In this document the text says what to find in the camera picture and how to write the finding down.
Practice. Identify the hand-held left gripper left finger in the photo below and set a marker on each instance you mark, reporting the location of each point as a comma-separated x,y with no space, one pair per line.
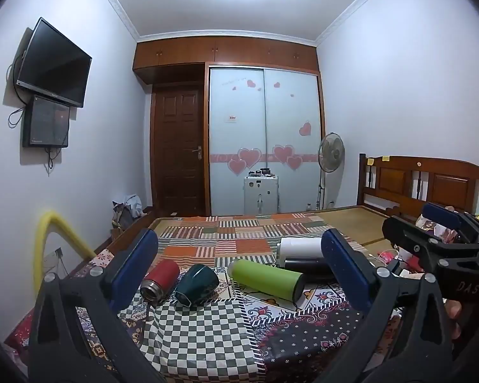
135,271

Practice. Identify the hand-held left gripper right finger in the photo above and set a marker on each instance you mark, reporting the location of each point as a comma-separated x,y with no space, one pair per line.
346,272

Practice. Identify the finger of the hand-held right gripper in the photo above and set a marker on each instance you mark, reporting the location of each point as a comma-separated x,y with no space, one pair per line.
442,212
415,236

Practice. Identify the dark green cup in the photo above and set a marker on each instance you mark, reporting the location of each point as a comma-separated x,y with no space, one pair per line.
196,285

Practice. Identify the red thermos cup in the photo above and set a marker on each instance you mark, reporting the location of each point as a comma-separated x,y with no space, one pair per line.
159,281

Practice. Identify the black thermos cup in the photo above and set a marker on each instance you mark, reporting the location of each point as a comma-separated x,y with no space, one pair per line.
308,268

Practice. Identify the white thermos cup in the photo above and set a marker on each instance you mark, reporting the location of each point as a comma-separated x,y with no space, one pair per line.
301,248

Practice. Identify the light green thermos cup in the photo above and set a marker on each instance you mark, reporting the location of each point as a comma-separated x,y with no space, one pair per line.
266,280

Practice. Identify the person's right hand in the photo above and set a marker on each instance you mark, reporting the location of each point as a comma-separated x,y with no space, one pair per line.
452,314

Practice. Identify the pink floral cloth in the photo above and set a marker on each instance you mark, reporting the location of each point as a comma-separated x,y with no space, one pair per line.
431,227

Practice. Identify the bamboo bed mat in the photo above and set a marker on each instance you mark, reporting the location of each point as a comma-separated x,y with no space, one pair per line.
355,223

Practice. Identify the pile of clothes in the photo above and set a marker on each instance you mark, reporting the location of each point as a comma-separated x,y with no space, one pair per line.
127,209

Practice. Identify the patchwork blanket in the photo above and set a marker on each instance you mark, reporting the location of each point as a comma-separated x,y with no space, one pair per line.
207,327

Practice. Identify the yellow foam tube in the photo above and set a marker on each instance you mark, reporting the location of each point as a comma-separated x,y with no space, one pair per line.
44,243

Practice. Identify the white small cabinet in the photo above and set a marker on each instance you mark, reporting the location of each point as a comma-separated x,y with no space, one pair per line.
261,195

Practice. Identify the standing electric fan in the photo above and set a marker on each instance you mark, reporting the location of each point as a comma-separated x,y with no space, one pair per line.
331,153

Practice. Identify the brown wooden door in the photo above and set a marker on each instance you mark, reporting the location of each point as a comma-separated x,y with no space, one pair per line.
179,151

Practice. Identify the wooden wardrobe with heart stickers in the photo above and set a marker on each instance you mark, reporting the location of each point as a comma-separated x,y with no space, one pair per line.
263,127

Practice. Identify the wall power socket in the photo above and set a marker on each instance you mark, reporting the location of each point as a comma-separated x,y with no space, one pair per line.
54,256

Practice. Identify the small black wall monitor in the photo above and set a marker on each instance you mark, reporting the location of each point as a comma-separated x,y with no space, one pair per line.
46,121

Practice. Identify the wall-mounted black television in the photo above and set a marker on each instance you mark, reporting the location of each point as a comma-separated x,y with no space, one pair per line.
54,64

